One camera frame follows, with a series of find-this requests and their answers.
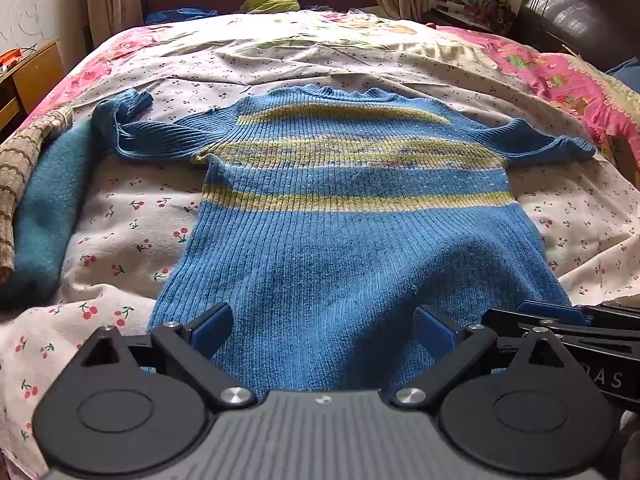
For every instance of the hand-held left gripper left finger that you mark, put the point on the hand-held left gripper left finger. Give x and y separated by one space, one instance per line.
214 327

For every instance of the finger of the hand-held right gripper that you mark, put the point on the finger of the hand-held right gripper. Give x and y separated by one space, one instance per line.
590 337
555 312

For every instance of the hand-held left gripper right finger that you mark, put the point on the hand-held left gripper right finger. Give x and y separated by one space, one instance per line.
429 330

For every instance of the blue striped knit sweater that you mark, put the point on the blue striped knit sweater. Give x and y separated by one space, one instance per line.
345 240

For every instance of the cherry print bed sheet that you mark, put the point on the cherry print bed sheet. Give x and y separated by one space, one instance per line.
120 240

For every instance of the teal fleece garment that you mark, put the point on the teal fleece garment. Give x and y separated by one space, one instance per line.
47 200

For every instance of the pink floral quilt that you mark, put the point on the pink floral quilt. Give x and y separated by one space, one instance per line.
555 75

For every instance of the brown checked cloth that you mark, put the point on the brown checked cloth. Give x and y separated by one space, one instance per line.
25 160

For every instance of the blue cushion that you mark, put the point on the blue cushion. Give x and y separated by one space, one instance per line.
627 69

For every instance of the wooden nightstand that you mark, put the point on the wooden nightstand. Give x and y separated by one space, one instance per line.
35 85

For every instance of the dark wooden cabinet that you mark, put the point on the dark wooden cabinet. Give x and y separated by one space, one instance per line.
575 10

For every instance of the blue cloth on bed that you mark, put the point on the blue cloth on bed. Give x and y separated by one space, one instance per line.
180 14

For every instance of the cluttered side table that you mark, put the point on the cluttered side table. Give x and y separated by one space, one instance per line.
465 10

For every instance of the orange items on nightstand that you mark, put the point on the orange items on nightstand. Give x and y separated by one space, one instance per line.
15 57

